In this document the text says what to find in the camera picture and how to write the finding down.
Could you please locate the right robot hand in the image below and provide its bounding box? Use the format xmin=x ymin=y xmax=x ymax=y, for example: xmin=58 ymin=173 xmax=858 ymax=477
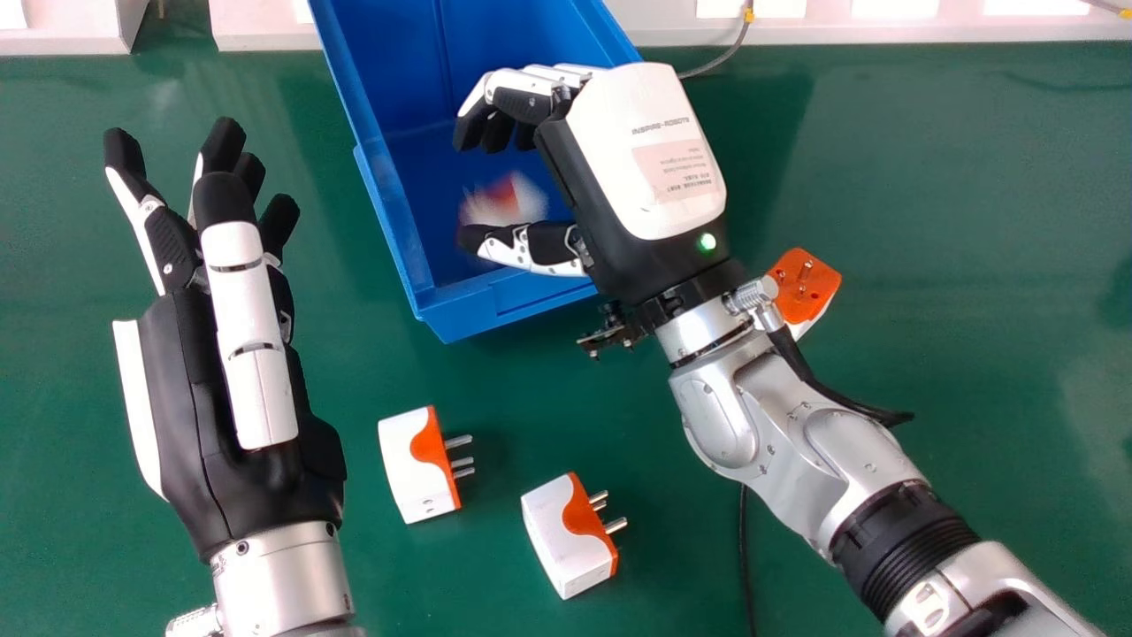
xmin=453 ymin=61 xmax=749 ymax=321

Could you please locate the grey cable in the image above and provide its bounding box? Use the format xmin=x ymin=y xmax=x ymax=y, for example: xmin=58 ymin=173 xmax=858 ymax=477
xmin=679 ymin=0 xmax=754 ymax=81

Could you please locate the white-and-orange plug adapter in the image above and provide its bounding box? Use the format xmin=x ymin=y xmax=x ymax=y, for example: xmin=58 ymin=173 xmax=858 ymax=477
xmin=458 ymin=173 xmax=551 ymax=227
xmin=520 ymin=472 xmax=629 ymax=601
xmin=766 ymin=248 xmax=843 ymax=342
xmin=378 ymin=405 xmax=477 ymax=526

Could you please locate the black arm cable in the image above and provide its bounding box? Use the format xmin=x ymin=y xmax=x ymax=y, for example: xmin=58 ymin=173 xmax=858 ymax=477
xmin=738 ymin=305 xmax=915 ymax=637

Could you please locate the white socket strip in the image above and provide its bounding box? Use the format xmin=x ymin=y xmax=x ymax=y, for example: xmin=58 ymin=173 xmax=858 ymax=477
xmin=696 ymin=0 xmax=807 ymax=20

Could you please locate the blue plastic bin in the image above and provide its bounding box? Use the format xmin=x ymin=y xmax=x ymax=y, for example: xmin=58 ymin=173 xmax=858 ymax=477
xmin=307 ymin=0 xmax=644 ymax=344

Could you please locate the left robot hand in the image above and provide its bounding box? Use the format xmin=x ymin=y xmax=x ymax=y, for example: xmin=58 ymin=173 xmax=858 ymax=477
xmin=103 ymin=117 xmax=348 ymax=564

